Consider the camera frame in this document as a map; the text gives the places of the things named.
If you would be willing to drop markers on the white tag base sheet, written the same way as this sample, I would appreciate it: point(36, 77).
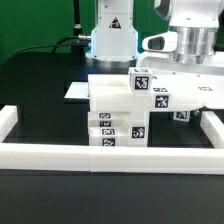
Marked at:
point(77, 90)

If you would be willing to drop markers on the white fence bar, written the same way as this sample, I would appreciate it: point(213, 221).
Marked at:
point(213, 129)
point(111, 159)
point(8, 119)

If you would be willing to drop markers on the white left fence bar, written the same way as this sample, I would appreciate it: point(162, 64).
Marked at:
point(8, 119)

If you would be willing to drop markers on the white tagged cube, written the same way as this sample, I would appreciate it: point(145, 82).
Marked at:
point(182, 116)
point(140, 79)

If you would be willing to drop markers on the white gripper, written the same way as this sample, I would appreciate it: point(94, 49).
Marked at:
point(182, 51)

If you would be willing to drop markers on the white right fence bar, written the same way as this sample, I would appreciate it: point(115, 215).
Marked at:
point(213, 129)

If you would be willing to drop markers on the black vertical pole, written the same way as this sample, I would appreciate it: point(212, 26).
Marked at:
point(77, 49)

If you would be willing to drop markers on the white chair back frame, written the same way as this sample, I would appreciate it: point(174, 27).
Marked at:
point(112, 93)

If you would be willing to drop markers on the white front fence bar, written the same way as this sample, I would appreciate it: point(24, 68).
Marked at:
point(111, 159)

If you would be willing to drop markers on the white chair seat part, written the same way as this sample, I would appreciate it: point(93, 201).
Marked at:
point(138, 129)

